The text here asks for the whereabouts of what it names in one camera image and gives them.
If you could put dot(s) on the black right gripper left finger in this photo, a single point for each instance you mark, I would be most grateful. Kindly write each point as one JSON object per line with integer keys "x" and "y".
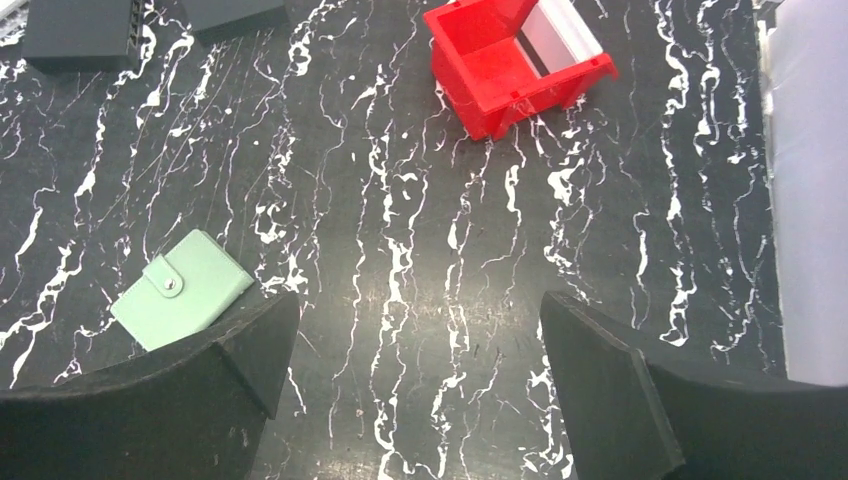
{"x": 193, "y": 409}

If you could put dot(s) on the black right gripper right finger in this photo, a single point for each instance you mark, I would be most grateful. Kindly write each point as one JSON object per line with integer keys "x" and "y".
{"x": 635, "y": 407}

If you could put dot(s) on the mint green card holder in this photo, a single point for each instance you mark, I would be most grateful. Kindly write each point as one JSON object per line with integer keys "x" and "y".
{"x": 181, "y": 292}

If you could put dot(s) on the red plastic bin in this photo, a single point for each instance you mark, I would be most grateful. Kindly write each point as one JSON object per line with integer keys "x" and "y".
{"x": 485, "y": 74}

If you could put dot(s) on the black flat box angled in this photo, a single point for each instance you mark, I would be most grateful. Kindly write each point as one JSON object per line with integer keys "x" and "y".
{"x": 213, "y": 21}

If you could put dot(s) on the black flat box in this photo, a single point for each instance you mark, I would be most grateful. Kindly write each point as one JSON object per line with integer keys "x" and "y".
{"x": 83, "y": 35}

